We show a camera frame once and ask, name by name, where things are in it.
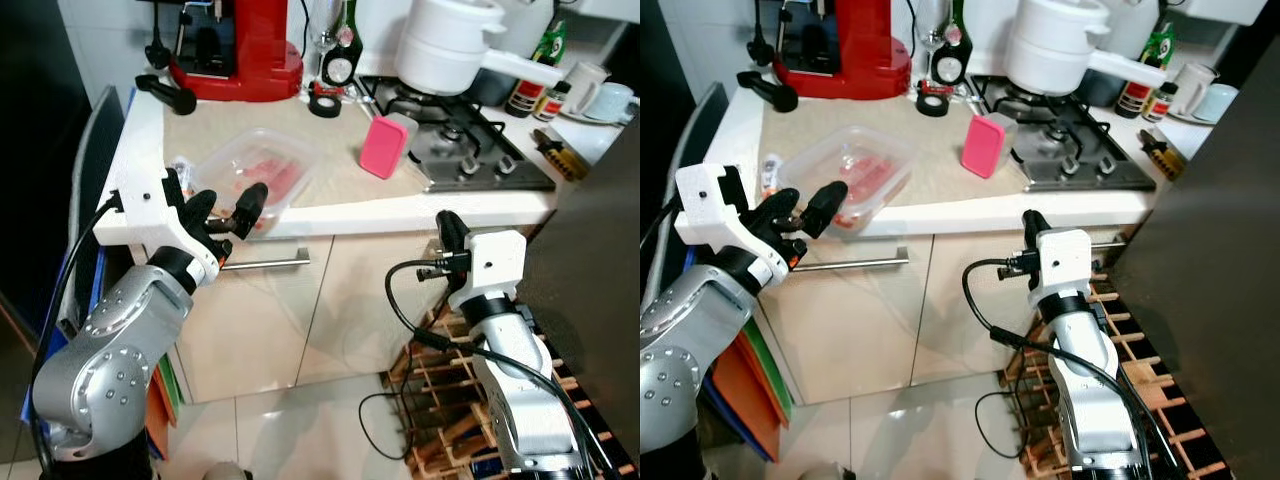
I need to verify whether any dark brown lying bottle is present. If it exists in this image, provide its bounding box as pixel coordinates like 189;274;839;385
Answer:
1140;128;1191;183
535;128;589;183

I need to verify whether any pink lidded box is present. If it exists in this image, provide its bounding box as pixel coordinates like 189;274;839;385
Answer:
961;113;1019;181
359;113;419;181

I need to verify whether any orange cutting board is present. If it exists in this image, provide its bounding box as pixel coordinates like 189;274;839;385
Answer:
715;335;786;461
145;365;176;461

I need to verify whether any black gas hob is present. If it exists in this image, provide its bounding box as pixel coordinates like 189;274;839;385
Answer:
355;75;557;193
968;75;1159;193

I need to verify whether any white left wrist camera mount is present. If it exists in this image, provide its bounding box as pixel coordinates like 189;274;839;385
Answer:
95;165;223;288
675;163;801;288

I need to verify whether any beige table mat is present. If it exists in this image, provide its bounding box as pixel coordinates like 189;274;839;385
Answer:
760;95;1036;206
163;95;441;211

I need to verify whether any green glass bottle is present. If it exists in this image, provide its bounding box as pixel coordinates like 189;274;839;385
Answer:
505;20;566;118
1115;20;1176;118

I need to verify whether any white pot with handle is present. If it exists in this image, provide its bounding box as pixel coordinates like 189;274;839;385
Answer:
1003;0;1169;96
395;0;564;98

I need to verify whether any small dark sauce bottle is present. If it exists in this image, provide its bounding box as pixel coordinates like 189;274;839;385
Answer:
1143;82;1179;123
533;80;571;123

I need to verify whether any red coffee machine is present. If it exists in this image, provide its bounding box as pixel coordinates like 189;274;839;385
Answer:
772;0;913;101
165;0;304;103

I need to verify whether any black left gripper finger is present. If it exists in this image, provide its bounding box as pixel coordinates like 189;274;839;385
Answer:
183;189;218;239
800;179;850;239
230;181;270;239
755;187;798;239

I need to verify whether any green cutting board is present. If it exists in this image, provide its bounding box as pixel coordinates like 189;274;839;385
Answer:
160;355;183;421
745;320;796;421

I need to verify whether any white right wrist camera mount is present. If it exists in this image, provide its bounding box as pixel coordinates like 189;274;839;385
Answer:
1036;228;1094;301
452;229;528;301

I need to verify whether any black fridge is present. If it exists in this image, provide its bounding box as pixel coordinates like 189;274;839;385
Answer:
0;0;101;471
640;0;701;201

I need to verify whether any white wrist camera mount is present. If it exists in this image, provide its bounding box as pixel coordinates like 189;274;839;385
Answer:
675;163;801;288
1036;228;1094;301
452;229;528;301
95;165;223;288

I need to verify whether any black tape roll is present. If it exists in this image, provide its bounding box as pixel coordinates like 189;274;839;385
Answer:
915;82;951;118
307;82;344;119

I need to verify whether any black floor cable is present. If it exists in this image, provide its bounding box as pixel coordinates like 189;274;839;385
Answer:
360;392;411;461
975;390;1021;456

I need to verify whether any beige glossy cabinet door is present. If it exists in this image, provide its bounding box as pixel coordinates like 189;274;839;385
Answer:
298;230;446;386
910;232;1126;386
765;235;936;406
175;235;336;404

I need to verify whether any dark bottle with dial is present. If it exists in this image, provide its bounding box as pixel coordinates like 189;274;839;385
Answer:
320;0;364;88
930;0;973;86

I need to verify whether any dark glossy cabinet side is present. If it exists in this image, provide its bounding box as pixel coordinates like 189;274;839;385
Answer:
515;120;641;471
1105;40;1280;480

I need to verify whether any clear wine glass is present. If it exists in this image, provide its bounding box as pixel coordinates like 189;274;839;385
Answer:
312;0;341;51
915;0;946;49

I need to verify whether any white mug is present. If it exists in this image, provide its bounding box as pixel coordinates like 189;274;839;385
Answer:
565;62;609;116
1172;62;1219;116

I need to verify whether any wooden wine rack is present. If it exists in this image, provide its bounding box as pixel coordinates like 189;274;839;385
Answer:
380;300;641;480
1000;270;1236;480

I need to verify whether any grey tray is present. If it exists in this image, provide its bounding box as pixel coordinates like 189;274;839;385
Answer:
668;82;729;201
68;85;126;331

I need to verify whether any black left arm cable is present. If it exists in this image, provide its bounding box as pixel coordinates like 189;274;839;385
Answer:
25;195;121;480
640;195;686;251

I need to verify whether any clear plastic food container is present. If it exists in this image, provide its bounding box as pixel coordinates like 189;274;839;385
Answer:
185;127;323;239
790;125;919;233

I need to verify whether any light blue cup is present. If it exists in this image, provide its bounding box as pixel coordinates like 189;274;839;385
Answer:
590;82;638;126
1195;82;1241;126

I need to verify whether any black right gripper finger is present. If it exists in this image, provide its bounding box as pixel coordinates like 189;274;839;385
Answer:
437;210;472;261
1021;209;1053;259

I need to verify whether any blue cutting board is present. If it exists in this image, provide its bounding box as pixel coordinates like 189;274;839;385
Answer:
20;88;138;426
700;375;766;463

